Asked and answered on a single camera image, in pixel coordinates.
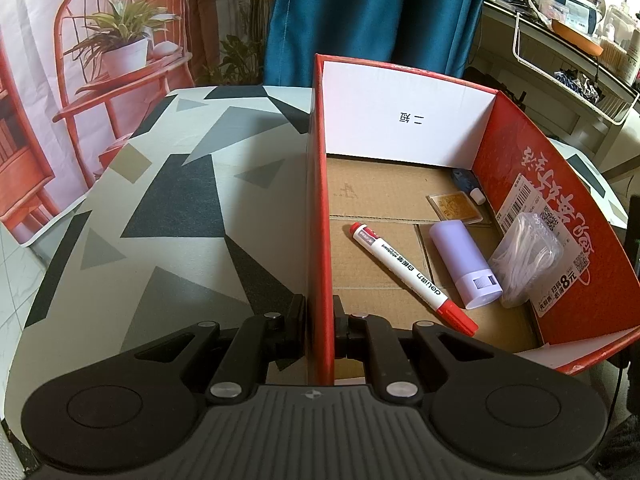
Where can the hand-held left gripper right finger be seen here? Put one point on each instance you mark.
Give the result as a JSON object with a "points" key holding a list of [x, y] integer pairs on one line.
{"points": [[339, 332]]}

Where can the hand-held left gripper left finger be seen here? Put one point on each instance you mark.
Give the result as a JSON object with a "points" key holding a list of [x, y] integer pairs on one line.
{"points": [[300, 330]]}

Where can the red white marker pen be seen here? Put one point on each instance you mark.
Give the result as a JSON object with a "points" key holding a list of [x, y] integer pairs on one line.
{"points": [[400, 270]]}

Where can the red cardboard box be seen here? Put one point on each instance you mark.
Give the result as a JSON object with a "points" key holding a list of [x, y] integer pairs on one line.
{"points": [[320, 200]]}

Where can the lilac cylindrical bottle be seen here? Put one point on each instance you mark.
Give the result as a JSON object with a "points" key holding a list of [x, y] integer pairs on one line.
{"points": [[460, 255]]}

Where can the gold card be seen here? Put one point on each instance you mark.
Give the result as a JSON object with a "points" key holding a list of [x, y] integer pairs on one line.
{"points": [[452, 206]]}

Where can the small blue bottle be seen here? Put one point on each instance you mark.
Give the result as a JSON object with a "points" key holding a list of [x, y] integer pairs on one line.
{"points": [[465, 180]]}

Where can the clear bag of white pieces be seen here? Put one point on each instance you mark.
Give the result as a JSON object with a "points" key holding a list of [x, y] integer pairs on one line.
{"points": [[525, 260]]}

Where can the grey shelf unit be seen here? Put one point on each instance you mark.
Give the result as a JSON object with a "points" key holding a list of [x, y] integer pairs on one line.
{"points": [[550, 95]]}

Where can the blue curtain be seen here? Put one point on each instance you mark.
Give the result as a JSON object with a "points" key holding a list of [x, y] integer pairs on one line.
{"points": [[375, 10]]}

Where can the blue patterned packets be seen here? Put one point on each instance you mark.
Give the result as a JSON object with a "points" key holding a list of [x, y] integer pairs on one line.
{"points": [[580, 85]]}

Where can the orange bowl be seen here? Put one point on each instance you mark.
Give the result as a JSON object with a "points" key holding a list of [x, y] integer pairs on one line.
{"points": [[575, 36]]}

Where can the cotton swab container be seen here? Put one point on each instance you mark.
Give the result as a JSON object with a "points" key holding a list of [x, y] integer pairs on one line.
{"points": [[620, 60]]}

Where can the blue white box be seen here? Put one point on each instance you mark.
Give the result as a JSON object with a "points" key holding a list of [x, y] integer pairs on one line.
{"points": [[575, 7]]}

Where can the chair print wall backdrop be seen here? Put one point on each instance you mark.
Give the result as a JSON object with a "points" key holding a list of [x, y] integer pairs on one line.
{"points": [[40, 110]]}

